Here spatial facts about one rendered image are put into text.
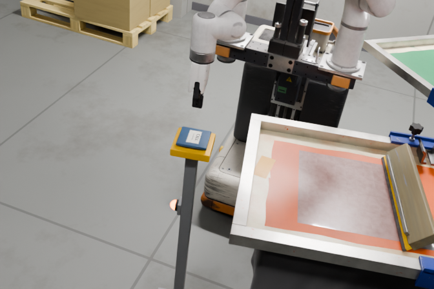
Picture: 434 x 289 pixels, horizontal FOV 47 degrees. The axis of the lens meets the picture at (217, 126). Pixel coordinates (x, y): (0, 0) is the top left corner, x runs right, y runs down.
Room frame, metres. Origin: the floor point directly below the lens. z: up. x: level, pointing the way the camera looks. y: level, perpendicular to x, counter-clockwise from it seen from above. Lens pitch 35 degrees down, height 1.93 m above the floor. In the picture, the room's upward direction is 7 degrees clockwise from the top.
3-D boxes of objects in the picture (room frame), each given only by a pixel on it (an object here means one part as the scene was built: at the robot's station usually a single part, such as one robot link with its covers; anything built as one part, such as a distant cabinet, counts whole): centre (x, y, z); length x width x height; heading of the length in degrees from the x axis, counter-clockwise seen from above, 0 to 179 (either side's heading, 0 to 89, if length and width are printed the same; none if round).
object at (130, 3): (4.32, 1.23, 0.22); 1.17 x 0.80 x 0.44; 74
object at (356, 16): (1.64, -0.43, 1.37); 0.13 x 0.10 x 0.16; 34
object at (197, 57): (1.32, 0.07, 1.28); 0.09 x 0.07 x 0.03; 176
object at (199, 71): (1.31, 0.07, 1.22); 0.10 x 0.08 x 0.11; 176
